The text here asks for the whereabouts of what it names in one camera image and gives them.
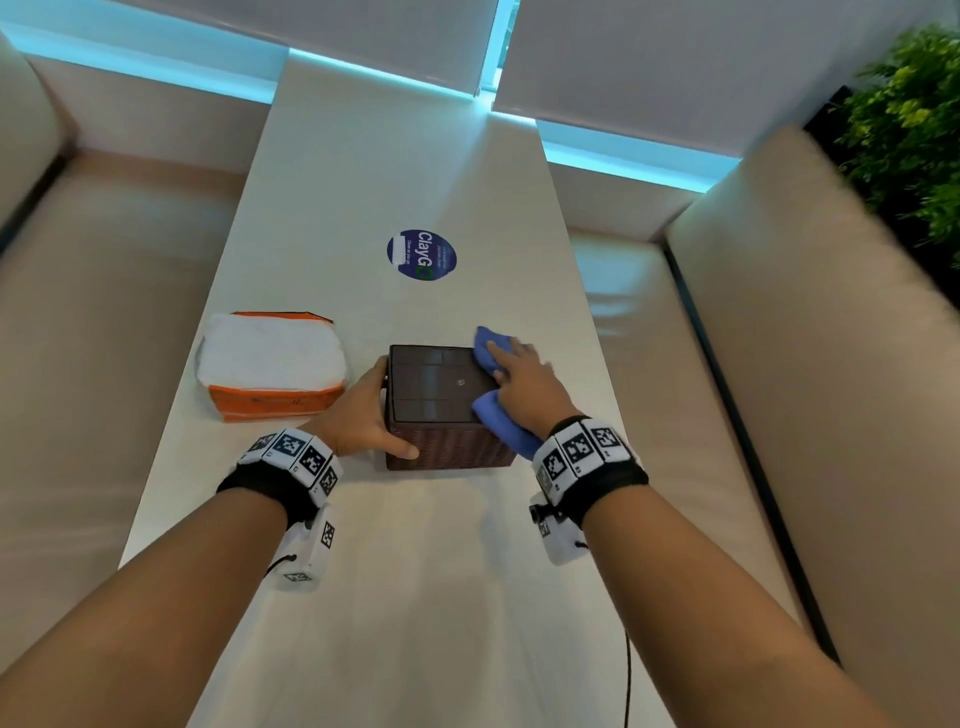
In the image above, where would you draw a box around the beige sofa bench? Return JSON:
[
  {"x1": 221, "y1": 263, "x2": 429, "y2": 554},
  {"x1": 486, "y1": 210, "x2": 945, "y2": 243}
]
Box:
[
  {"x1": 547, "y1": 123, "x2": 960, "y2": 728},
  {"x1": 0, "y1": 33, "x2": 273, "y2": 676}
]

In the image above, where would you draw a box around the round dark blue sticker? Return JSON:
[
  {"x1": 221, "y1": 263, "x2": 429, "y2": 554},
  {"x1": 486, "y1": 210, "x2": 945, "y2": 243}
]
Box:
[{"x1": 386, "y1": 229, "x2": 459, "y2": 282}]

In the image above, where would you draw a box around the green plant wall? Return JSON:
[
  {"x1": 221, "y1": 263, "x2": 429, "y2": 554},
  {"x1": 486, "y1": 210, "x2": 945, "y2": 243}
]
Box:
[{"x1": 806, "y1": 22, "x2": 960, "y2": 309}]

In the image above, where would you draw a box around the person's right hand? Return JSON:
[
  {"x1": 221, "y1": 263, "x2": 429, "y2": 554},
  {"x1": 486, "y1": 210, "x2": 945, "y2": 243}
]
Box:
[{"x1": 486, "y1": 340, "x2": 585, "y2": 440}]

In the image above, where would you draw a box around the orange pack of white tissues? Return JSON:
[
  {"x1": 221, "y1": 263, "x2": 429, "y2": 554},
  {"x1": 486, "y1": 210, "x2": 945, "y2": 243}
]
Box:
[{"x1": 195, "y1": 311, "x2": 348, "y2": 423}]

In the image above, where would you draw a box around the right wrist tracker band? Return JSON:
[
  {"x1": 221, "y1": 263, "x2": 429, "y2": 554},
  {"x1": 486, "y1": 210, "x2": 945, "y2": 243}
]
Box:
[{"x1": 528, "y1": 415, "x2": 650, "y2": 567}]

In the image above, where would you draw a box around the white roller blind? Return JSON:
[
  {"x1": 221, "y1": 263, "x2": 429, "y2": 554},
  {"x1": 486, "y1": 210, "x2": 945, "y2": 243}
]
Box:
[
  {"x1": 108, "y1": 0, "x2": 501, "y2": 97},
  {"x1": 493, "y1": 0, "x2": 960, "y2": 160}
]

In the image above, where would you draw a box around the person's left hand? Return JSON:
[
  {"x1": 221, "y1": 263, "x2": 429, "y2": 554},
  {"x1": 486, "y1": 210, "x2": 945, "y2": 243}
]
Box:
[{"x1": 301, "y1": 355, "x2": 421, "y2": 461}]

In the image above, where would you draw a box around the blue cleaning cloth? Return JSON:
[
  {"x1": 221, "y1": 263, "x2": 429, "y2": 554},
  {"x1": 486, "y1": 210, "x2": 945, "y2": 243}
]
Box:
[{"x1": 471, "y1": 325, "x2": 543, "y2": 462}]

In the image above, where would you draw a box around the dark brown wicker box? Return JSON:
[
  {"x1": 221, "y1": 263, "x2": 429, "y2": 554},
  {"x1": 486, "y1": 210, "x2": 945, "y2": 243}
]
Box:
[{"x1": 384, "y1": 345, "x2": 519, "y2": 472}]

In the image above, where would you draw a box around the person's right forearm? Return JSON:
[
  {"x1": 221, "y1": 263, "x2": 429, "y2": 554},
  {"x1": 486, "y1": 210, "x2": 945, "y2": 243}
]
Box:
[{"x1": 579, "y1": 480, "x2": 898, "y2": 728}]

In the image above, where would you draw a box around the left wrist tracker band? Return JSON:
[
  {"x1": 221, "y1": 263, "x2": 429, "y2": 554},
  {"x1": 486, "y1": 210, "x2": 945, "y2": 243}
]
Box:
[{"x1": 216, "y1": 427, "x2": 345, "y2": 594}]

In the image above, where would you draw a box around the wrist tracker band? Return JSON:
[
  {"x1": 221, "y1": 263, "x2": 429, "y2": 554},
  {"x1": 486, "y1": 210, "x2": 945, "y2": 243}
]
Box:
[
  {"x1": 528, "y1": 415, "x2": 650, "y2": 567},
  {"x1": 216, "y1": 427, "x2": 345, "y2": 594}
]

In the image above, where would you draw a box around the person's left forearm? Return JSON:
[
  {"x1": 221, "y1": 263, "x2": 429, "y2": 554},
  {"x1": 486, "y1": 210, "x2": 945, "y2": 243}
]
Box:
[{"x1": 0, "y1": 489, "x2": 289, "y2": 728}]

